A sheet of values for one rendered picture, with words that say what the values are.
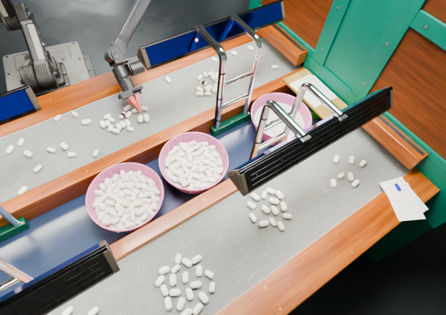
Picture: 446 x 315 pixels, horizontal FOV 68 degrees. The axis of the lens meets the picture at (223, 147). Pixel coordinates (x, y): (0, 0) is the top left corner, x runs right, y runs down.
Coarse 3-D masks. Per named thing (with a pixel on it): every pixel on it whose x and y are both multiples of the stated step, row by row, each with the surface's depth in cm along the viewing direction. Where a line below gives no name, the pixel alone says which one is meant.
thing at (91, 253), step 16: (80, 256) 71; (96, 256) 70; (112, 256) 72; (48, 272) 71; (64, 272) 68; (80, 272) 69; (96, 272) 71; (112, 272) 74; (16, 288) 70; (32, 288) 66; (48, 288) 67; (64, 288) 69; (80, 288) 71; (0, 304) 64; (16, 304) 64; (32, 304) 66; (48, 304) 68
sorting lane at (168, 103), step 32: (192, 64) 161; (288, 64) 166; (160, 96) 147; (192, 96) 149; (224, 96) 150; (32, 128) 132; (64, 128) 133; (96, 128) 135; (160, 128) 137; (0, 160) 123; (32, 160) 124; (64, 160) 125; (0, 192) 116
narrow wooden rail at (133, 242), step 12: (228, 180) 123; (204, 192) 119; (216, 192) 119; (228, 192) 120; (192, 204) 116; (204, 204) 116; (168, 216) 113; (180, 216) 113; (192, 216) 115; (144, 228) 110; (156, 228) 110; (168, 228) 110; (120, 240) 107; (132, 240) 107; (144, 240) 108; (120, 252) 105; (132, 252) 107
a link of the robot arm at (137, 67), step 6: (114, 54) 131; (120, 54) 132; (114, 60) 131; (120, 60) 132; (126, 60) 135; (132, 60) 137; (138, 60) 138; (132, 66) 136; (138, 66) 137; (132, 72) 137; (138, 72) 139
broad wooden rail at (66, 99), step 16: (256, 32) 175; (208, 48) 165; (224, 48) 168; (176, 64) 157; (96, 80) 146; (112, 80) 147; (144, 80) 151; (48, 96) 139; (64, 96) 140; (80, 96) 140; (96, 96) 143; (48, 112) 135; (64, 112) 138; (0, 128) 128; (16, 128) 131
